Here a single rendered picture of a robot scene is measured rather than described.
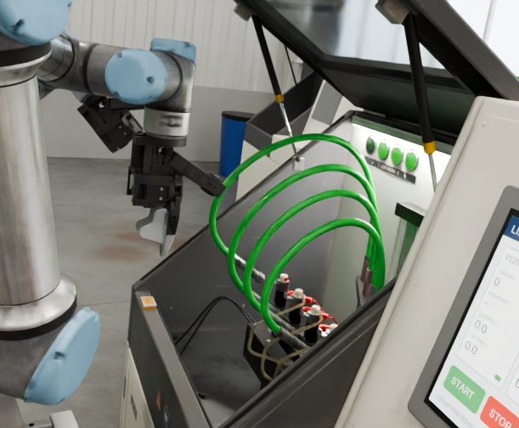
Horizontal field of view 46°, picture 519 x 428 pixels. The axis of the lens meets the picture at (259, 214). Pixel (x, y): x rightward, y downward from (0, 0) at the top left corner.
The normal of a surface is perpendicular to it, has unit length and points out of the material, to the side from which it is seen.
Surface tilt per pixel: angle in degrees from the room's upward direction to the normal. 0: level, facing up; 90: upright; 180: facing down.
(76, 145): 90
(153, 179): 90
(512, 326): 76
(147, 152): 90
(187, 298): 90
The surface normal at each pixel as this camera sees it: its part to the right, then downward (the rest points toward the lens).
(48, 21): 0.96, 0.07
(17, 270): 0.36, 0.48
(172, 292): 0.34, 0.29
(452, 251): -0.87, -0.25
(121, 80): -0.25, 0.22
